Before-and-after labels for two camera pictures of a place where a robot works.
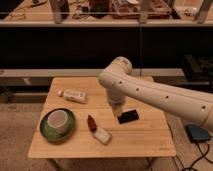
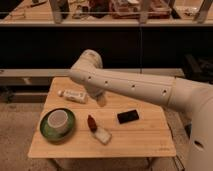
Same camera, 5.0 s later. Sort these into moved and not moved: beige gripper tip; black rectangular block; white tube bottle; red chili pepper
Moved: beige gripper tip
Not moved: black rectangular block; white tube bottle; red chili pepper
